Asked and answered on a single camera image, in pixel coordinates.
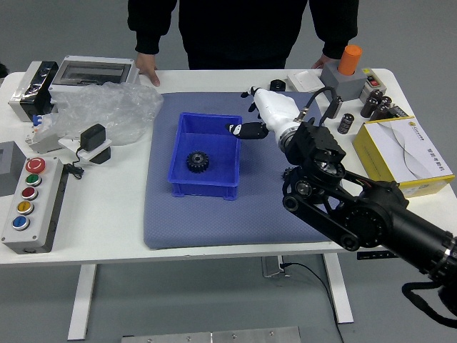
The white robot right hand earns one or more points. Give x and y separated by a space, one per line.
276 107

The person's left hand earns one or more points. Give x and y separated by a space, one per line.
322 60

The person's right hand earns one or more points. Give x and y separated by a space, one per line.
147 66

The blue plastic box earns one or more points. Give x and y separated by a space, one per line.
207 143

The big black gear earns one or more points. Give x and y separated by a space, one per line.
202 168

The person's left forearm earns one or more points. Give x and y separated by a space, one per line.
339 32

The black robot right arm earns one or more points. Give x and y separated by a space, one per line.
375 218

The person's right forearm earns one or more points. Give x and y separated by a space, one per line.
150 32

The grey clear-lid distribution box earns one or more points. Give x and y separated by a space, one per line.
93 71

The grey under-table box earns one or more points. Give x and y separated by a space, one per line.
271 266

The grey square box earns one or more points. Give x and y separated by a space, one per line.
14 178

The grey five-button control box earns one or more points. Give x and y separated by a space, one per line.
39 214

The small black round part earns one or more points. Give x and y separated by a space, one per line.
277 85

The orange cylinder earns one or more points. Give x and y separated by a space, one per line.
349 59

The grey block holder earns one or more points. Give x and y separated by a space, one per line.
342 85

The brown cylindrical capacitor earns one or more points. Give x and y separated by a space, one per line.
379 111
336 110
370 101
386 101

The clear plastic bag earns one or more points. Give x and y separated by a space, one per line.
107 107

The black cylindrical capacitor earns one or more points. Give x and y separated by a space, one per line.
345 123

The black power adapter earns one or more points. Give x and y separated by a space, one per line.
93 137

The small black electronic module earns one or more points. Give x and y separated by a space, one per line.
398 112

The yellow and white carton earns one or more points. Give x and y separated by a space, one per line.
421 150

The blue-grey mat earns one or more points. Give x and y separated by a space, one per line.
214 225

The white circuit breaker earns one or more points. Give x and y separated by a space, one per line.
39 144

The person in dark clothes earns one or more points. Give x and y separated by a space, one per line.
3 69

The black table control panel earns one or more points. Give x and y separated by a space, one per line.
375 255

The white table leg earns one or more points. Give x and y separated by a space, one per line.
80 307
342 307

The grey metal plate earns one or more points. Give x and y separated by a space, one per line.
214 336

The white wall switch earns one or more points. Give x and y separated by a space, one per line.
305 82

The white red-button switch box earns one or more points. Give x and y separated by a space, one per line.
373 83

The white flat bracket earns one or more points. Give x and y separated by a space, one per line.
85 154

